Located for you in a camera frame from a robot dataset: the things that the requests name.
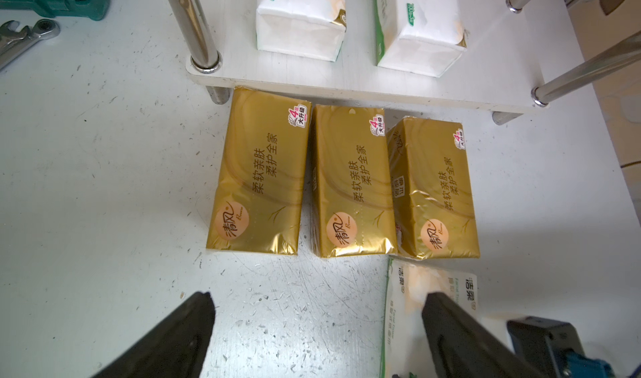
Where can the gold tissue pack middle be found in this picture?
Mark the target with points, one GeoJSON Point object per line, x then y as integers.
{"type": "Point", "coordinates": [351, 183]}

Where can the gold tissue pack right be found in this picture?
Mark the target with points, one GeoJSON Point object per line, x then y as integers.
{"type": "Point", "coordinates": [431, 189]}

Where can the gold tissue pack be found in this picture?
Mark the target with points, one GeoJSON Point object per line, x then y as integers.
{"type": "Point", "coordinates": [351, 183]}
{"type": "Point", "coordinates": [431, 189]}
{"type": "Point", "coordinates": [259, 195]}

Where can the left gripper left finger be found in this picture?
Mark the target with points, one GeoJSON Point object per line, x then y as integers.
{"type": "Point", "coordinates": [176, 347]}

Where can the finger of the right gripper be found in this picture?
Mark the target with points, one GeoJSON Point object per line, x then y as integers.
{"type": "Point", "coordinates": [544, 344]}

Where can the gold tissue pack left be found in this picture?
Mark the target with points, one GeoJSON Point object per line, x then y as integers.
{"type": "Point", "coordinates": [259, 195]}

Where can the silver combination wrench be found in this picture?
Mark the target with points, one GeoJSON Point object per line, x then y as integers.
{"type": "Point", "coordinates": [14, 43]}

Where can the white two-tier shelf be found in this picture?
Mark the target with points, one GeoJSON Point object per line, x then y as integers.
{"type": "Point", "coordinates": [493, 55]}

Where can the white tissue pack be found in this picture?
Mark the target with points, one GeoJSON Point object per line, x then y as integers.
{"type": "Point", "coordinates": [304, 28]}
{"type": "Point", "coordinates": [405, 349]}
{"type": "Point", "coordinates": [424, 37]}

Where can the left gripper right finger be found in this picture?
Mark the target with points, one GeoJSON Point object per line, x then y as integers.
{"type": "Point", "coordinates": [461, 347]}

